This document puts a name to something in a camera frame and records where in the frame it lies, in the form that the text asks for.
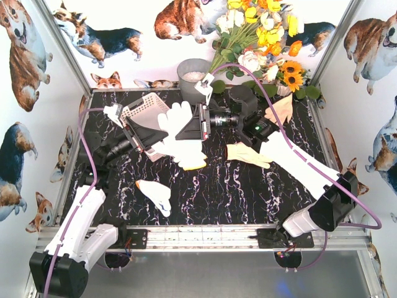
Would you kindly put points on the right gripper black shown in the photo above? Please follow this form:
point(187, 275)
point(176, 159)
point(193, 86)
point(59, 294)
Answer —
point(204, 121)

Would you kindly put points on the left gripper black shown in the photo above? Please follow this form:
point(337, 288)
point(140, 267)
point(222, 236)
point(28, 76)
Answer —
point(135, 138)

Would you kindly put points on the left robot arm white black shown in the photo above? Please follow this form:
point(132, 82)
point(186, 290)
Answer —
point(63, 268)

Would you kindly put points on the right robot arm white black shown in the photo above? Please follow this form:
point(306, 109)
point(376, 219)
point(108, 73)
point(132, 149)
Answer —
point(261, 142)

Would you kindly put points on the white plastic storage basket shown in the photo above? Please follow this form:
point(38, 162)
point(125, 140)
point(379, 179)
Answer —
point(145, 111)

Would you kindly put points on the cream leather glove centre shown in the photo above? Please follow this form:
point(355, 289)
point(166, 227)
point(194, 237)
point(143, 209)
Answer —
point(239, 151)

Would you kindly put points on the cream leather glove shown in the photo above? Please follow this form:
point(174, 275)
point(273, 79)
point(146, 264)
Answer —
point(239, 151)
point(283, 108)

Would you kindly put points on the grey metal bucket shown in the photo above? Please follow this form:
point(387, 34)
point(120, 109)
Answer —
point(190, 72)

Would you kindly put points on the white glove front left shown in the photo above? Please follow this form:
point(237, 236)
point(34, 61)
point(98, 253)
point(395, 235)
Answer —
point(158, 193)

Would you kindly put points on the cream leather glove back right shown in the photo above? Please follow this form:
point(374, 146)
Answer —
point(283, 108)

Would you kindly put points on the artificial flower bouquet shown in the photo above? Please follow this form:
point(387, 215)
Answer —
point(256, 37)

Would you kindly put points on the sunflower bunch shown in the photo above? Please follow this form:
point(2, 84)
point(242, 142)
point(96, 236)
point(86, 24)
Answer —
point(292, 75)

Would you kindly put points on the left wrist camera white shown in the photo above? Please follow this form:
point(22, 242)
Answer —
point(114, 112)

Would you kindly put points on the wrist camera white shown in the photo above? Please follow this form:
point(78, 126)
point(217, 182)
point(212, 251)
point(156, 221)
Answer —
point(114, 112)
point(204, 87)

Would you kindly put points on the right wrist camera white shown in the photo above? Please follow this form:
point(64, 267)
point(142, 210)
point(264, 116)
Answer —
point(204, 87)

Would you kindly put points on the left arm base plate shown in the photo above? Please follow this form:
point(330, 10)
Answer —
point(135, 239)

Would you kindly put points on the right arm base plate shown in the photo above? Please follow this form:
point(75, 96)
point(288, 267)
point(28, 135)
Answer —
point(273, 238)

